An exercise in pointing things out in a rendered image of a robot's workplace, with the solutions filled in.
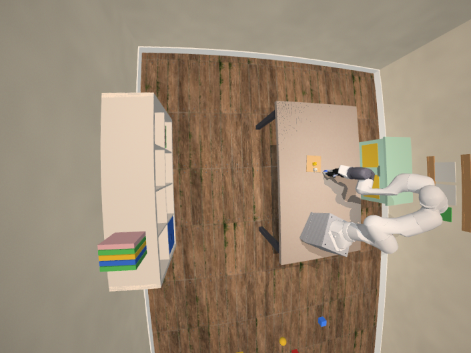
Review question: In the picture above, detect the light orange mat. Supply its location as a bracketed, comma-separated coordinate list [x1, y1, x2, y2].
[306, 155, 321, 172]

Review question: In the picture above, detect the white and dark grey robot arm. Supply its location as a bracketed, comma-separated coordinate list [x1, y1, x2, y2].
[328, 165, 448, 254]

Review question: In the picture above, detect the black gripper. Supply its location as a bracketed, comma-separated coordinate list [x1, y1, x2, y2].
[323, 168, 344, 178]

